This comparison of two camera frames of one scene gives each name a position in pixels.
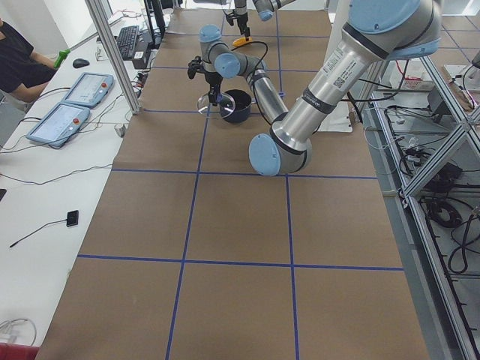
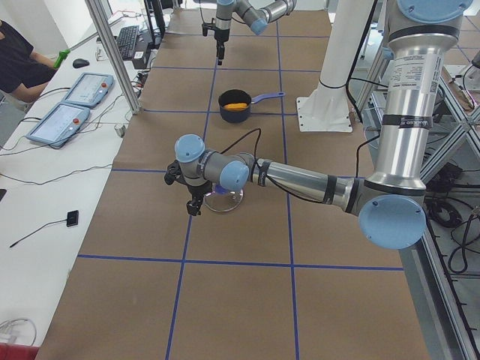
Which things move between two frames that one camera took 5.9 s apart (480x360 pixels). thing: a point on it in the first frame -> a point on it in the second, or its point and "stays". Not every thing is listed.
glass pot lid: (225, 106) -> (223, 199)
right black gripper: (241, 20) -> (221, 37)
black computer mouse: (79, 63) stays
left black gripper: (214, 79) -> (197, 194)
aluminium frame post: (115, 55) stays
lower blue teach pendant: (59, 124) stays
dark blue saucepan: (242, 106) stays
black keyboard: (126, 41) stays
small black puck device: (72, 218) stays
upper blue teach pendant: (89, 89) stays
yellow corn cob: (241, 41) -> (235, 106)
